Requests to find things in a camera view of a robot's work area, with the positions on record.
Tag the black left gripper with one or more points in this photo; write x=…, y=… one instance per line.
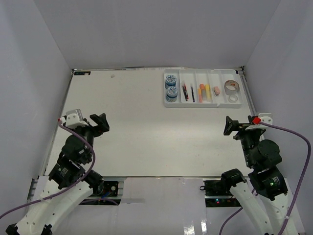
x=102, y=123

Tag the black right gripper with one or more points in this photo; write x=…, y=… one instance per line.
x=234, y=125

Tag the small clear tape roll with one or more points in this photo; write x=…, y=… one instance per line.
x=233, y=98

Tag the large clear tape roll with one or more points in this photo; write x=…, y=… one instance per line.
x=231, y=87

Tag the pink correction tape dispenser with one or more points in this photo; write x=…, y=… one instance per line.
x=216, y=91

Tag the blue gel pen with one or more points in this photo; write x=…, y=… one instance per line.
x=192, y=92

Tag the orange capped pink highlighter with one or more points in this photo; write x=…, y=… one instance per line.
x=200, y=96

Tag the red gel pen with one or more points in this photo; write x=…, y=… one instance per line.
x=182, y=89

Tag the blue jar with label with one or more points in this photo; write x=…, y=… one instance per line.
x=170, y=81

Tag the orange marker pen body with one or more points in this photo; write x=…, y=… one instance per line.
x=202, y=87

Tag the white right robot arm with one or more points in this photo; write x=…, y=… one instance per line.
x=264, y=194

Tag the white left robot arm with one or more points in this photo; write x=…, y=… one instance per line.
x=70, y=181

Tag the white divided organizer tray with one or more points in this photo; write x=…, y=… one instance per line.
x=187, y=88

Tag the yellow highlighter in tray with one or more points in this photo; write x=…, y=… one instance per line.
x=208, y=92

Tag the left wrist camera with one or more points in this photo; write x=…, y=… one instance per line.
x=74, y=119

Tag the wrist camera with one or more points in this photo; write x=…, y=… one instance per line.
x=260, y=122
x=74, y=119

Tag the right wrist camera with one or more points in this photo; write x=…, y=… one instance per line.
x=260, y=122

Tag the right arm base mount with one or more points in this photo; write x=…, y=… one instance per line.
x=216, y=195

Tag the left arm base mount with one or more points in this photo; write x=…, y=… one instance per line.
x=110, y=194

